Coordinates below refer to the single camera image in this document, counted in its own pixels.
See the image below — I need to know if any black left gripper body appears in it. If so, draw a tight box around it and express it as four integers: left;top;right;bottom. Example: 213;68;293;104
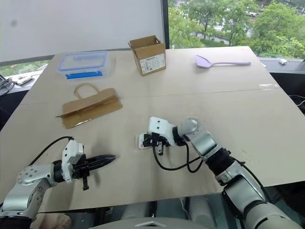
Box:
71;154;92;191

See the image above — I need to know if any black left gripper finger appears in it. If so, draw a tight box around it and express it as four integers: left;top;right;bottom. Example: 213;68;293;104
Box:
89;160;115;171
88;154;117;164

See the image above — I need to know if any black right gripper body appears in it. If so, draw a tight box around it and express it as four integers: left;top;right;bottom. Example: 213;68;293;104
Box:
149;133;168;156

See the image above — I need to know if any white smartphone with black screen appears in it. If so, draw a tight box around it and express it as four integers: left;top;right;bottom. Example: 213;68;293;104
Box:
136;133;155;150

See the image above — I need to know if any clear transparent phone case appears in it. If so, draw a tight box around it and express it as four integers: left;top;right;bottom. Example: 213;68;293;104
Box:
135;133;156;150

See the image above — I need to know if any flat brown paper bag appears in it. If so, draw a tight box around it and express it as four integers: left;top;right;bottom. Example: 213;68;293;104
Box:
55;82;124;130

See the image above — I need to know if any beige rounded object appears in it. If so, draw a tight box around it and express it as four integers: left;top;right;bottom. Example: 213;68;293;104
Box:
30;213;72;229

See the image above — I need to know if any grey robot chest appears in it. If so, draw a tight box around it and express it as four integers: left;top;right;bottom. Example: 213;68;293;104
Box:
90;216;212;229

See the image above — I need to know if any grey rounded shape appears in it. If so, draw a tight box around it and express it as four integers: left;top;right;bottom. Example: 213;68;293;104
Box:
187;195;216;223

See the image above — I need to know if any open brown cardboard box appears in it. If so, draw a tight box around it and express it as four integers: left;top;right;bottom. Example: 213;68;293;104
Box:
127;35;167;77

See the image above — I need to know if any lilac plastic spatula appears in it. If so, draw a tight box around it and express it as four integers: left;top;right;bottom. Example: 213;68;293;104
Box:
195;54;252;68

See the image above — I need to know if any clear plastic box blue lid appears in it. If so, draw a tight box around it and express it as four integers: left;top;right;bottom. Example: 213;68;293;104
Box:
55;51;113;82

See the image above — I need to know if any black window pillar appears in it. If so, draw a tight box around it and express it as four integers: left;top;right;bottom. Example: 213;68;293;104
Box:
160;0;171;50

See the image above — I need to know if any white roller blind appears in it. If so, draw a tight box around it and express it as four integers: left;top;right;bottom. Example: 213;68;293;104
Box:
0;0;163;63

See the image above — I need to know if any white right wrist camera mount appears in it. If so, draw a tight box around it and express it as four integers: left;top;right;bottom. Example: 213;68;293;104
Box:
147;116;178;147

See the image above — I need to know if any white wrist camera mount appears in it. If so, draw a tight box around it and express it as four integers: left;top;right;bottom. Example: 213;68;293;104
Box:
147;116;178;147
61;140;85;184

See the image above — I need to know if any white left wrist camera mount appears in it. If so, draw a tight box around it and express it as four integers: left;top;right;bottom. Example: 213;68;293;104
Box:
61;140;85;184

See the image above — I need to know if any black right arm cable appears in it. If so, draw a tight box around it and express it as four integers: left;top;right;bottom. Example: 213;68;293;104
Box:
152;142;206;173

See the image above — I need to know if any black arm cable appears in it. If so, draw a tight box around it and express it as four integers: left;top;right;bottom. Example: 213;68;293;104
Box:
28;136;73;167
152;142;206;173

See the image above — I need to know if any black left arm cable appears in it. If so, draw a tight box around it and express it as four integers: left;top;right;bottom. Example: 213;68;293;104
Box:
28;136;73;167

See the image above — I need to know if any black cable bundle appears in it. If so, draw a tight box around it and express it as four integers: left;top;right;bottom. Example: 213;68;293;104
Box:
0;73;15;96

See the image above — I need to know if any thin white cable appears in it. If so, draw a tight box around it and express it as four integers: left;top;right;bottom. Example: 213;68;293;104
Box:
289;94;305;107

